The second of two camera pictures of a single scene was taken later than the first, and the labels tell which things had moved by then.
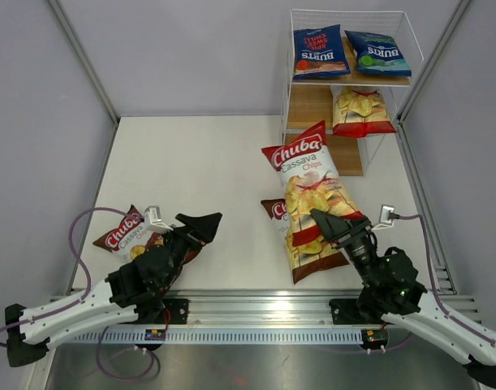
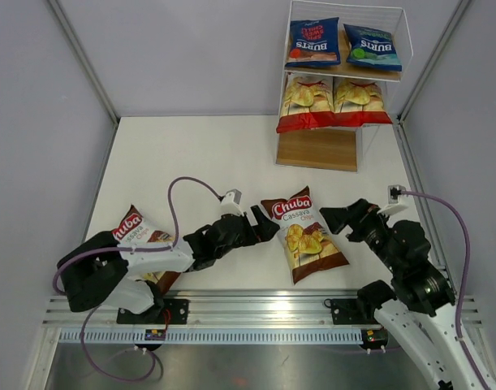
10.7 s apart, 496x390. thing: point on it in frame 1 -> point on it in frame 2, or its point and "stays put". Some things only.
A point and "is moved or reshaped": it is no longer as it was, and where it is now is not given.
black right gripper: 335,227 -> 357,215
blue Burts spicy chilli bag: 319,52 is moved or reshaped
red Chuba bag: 360,110 is moved or reshaped
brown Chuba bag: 133,236 stays put
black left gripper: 196,231 -> 264,231
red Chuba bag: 310,179 -> 308,102
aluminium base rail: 250,317 stays put
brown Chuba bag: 308,259 stays put
